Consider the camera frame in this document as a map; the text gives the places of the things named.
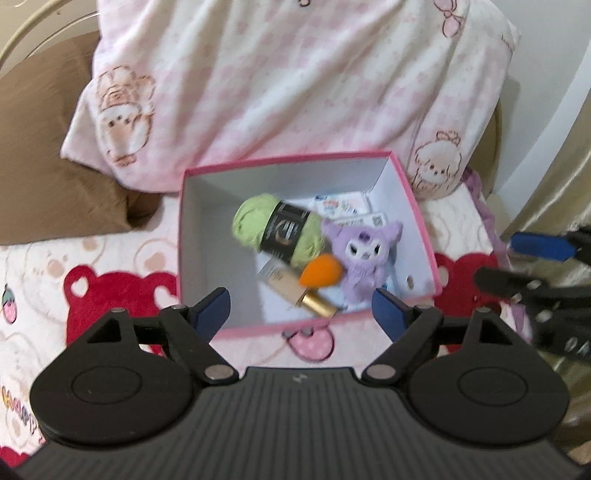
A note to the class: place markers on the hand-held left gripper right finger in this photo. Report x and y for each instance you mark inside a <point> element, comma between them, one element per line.
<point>390,314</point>

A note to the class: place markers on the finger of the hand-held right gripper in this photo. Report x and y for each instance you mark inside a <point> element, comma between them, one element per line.
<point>540,244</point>
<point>512,286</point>

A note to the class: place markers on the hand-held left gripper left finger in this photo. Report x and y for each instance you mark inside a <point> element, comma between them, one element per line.
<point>212,311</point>

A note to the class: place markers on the purple plush toy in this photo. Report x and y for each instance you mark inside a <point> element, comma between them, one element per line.
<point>364,272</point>

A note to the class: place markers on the beige foundation bottle gold cap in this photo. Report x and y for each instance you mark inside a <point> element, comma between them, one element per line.
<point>288,286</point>

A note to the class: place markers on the orange makeup sponge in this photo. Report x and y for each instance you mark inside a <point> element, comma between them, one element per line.
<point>321,272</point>

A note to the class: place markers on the pink cardboard box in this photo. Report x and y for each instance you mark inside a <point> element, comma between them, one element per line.
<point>203,221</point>

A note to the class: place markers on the clear floss pick box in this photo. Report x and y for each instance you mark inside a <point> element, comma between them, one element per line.
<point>374,219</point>

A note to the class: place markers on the green yarn ball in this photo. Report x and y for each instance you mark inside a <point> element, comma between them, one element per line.
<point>251,221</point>

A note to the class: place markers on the white pocket tissue pack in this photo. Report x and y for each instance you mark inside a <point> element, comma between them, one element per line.
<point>341,203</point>

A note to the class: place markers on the gold curtain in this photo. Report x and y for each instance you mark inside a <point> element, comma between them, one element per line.
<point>554,184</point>

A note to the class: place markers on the brown pillow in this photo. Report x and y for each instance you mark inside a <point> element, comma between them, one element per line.
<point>55,184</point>

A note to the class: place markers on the pink checked cartoon pillow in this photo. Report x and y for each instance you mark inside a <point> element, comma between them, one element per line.
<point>277,83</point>

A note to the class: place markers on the cream bed headboard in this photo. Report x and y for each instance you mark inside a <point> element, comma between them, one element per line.
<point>46,23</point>

